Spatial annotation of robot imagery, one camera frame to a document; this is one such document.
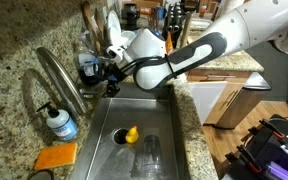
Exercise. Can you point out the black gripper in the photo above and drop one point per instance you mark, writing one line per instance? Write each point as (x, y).
(114, 74)

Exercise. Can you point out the yellow rubber duck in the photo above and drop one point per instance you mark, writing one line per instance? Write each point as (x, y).
(132, 135)

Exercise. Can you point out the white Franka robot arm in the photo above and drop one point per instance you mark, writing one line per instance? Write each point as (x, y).
(237, 30)

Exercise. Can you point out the stainless steel sink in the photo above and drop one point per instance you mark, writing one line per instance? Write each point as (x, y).
(107, 156)

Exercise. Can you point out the orange sponge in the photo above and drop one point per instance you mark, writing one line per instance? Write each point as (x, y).
(55, 156)

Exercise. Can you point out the white open cabinet door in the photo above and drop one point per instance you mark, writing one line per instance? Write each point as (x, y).
(204, 100)

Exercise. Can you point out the curved metal faucet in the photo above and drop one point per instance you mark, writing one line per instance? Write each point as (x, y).
(64, 83)

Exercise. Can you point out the white dinner plate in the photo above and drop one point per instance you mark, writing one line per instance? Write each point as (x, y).
(114, 20)
(117, 38)

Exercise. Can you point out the white bowl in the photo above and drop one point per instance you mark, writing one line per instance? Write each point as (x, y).
(129, 35)

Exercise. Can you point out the blue label soap pump bottle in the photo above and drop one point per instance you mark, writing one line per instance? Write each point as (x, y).
(62, 125)

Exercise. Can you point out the wooden spoon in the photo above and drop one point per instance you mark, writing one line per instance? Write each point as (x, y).
(89, 23)
(99, 23)

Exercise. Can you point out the black cylindrical appliance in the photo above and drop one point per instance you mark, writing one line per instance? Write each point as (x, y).
(130, 15)

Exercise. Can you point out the clear drinking glass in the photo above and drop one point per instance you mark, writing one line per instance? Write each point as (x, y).
(153, 156)

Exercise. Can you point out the wooden drawer front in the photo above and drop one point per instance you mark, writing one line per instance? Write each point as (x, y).
(197, 76)

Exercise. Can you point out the blue box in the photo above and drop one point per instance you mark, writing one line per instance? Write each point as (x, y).
(160, 12)

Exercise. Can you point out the black knife block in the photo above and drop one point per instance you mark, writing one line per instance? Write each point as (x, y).
(174, 20)

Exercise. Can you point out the upright wooden board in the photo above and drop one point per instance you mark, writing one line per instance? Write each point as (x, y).
(185, 30)

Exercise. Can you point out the wooden cabinet door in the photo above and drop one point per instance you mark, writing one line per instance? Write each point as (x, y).
(214, 115)

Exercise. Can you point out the stainless steel trash can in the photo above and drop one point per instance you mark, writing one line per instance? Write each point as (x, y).
(250, 100)

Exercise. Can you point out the orange black clamp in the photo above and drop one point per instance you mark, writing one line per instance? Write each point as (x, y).
(271, 128)
(249, 160)

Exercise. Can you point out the black tool cart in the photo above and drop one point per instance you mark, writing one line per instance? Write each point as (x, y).
(267, 156)

